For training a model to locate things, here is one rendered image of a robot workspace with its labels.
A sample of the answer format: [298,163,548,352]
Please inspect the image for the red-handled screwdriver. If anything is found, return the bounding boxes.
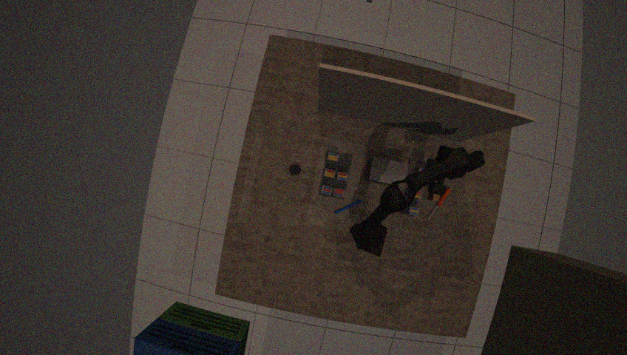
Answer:
[428,188,451,219]

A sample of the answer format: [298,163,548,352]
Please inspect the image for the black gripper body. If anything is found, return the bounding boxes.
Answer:
[427,146,453,196]

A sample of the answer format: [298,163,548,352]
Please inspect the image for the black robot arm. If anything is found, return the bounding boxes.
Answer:
[350,147,485,249]

